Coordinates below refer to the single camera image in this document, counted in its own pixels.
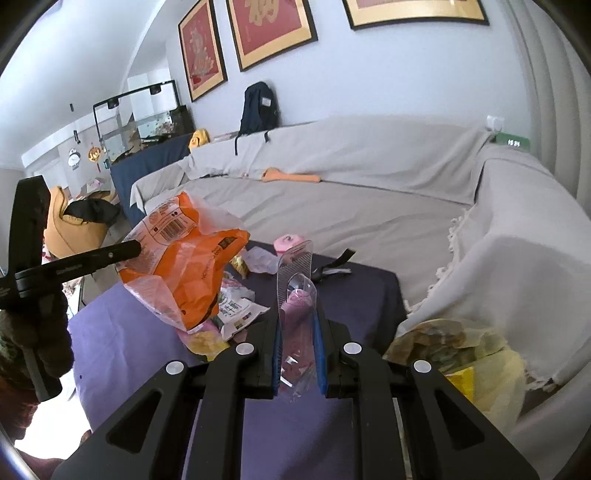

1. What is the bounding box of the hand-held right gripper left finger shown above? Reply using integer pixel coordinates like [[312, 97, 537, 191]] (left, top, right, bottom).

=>
[[51, 310, 283, 480]]

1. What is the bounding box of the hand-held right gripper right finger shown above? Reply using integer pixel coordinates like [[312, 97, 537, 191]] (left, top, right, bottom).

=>
[[314, 310, 541, 480]]

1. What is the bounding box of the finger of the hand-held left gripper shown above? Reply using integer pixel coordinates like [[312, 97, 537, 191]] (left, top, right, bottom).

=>
[[88, 240, 142, 274]]

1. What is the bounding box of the orange plastic bag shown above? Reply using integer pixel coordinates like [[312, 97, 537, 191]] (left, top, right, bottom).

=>
[[117, 191, 252, 333]]

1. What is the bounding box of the clear plastic blister pack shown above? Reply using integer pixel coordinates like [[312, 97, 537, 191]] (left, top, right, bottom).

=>
[[276, 241, 324, 402]]

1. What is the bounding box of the yellow plastic bag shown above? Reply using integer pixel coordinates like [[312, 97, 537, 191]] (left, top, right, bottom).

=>
[[383, 318, 527, 425]]

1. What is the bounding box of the person's left forearm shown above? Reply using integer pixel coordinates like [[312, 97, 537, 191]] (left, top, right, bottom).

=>
[[0, 376, 93, 480]]

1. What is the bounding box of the person's left hand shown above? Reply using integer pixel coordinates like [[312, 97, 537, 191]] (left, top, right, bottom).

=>
[[0, 285, 74, 392]]

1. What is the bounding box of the black garment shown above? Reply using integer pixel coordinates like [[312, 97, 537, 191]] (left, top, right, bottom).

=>
[[62, 198, 120, 227]]

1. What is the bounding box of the white printed wrapper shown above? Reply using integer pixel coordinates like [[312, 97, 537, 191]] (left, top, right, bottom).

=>
[[217, 279, 271, 342]]

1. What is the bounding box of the yellow snack wrapper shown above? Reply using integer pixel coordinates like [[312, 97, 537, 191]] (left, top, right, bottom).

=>
[[185, 323, 232, 361]]

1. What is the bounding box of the purple tablecloth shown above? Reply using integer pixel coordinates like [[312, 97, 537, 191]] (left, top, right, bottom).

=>
[[67, 240, 409, 480]]

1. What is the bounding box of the clear crumpled wrapper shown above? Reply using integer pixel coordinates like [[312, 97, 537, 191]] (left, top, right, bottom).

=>
[[245, 247, 280, 275]]

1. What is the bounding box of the dark blue covered furniture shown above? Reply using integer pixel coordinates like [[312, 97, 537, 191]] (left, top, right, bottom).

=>
[[110, 134, 195, 227]]

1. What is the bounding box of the pink round container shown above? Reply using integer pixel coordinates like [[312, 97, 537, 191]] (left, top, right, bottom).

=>
[[274, 234, 308, 254]]

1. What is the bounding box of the glass fish tank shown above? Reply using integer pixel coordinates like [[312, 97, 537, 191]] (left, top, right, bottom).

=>
[[92, 79, 195, 153]]

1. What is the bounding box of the grey covered sofa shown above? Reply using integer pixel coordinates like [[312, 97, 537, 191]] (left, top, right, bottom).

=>
[[129, 115, 587, 480]]

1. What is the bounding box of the orange flat item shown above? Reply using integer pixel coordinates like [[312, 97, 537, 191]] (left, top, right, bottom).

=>
[[262, 167, 322, 184]]

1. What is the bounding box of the black backpack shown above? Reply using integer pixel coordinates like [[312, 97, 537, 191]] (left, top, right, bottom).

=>
[[235, 82, 281, 155]]

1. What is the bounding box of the narrow red framed picture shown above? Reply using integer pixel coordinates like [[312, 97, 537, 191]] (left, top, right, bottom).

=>
[[178, 0, 228, 103]]

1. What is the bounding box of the green digital clock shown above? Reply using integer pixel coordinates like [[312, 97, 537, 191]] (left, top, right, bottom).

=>
[[489, 134, 532, 151]]

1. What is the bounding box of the white curtain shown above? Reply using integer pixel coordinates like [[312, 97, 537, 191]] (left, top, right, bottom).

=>
[[508, 0, 591, 199]]

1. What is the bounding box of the wide framed picture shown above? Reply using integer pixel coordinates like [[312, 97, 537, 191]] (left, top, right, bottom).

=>
[[342, 0, 490, 31]]

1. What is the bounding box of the black strap clip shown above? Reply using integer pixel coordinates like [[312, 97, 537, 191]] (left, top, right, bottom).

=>
[[311, 249, 356, 282]]

